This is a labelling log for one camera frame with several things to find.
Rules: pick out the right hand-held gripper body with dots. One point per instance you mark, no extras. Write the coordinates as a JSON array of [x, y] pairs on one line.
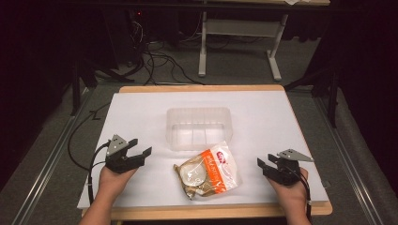
[[286, 170]]

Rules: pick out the metal floor rail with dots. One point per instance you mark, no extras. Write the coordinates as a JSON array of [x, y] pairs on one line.
[[350, 162], [47, 168]]

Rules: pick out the orange and clear snack packet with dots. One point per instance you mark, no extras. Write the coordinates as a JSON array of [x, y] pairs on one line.
[[208, 172]]

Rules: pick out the dark computer tower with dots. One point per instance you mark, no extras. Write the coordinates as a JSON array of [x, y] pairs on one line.
[[125, 37]]

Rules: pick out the person's left hand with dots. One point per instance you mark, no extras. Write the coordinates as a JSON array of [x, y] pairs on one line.
[[114, 182]]

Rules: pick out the black metal stand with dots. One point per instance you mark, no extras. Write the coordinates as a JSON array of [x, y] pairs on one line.
[[333, 93], [76, 90]]

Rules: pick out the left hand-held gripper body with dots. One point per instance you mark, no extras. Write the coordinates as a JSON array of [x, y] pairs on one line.
[[120, 161]]

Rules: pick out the white table cover sheet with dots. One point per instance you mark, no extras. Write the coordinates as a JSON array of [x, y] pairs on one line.
[[259, 125]]

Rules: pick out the clear plastic container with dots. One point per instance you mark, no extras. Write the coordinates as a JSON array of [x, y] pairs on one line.
[[199, 128]]

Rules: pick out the person's right hand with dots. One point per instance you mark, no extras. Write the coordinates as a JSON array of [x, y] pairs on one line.
[[291, 193]]

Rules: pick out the white metal desk frame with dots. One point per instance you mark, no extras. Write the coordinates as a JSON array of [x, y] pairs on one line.
[[239, 28]]

